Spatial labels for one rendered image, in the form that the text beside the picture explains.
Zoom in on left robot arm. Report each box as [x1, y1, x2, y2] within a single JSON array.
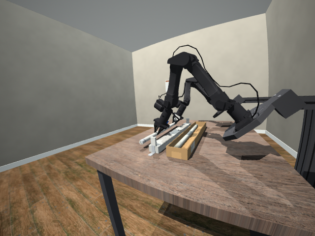
[[154, 52, 253, 131]]

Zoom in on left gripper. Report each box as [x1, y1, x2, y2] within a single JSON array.
[[153, 114, 170, 135]]

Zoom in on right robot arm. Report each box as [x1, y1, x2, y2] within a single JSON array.
[[175, 77, 211, 112]]

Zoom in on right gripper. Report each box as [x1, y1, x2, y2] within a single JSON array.
[[173, 109, 184, 120]]

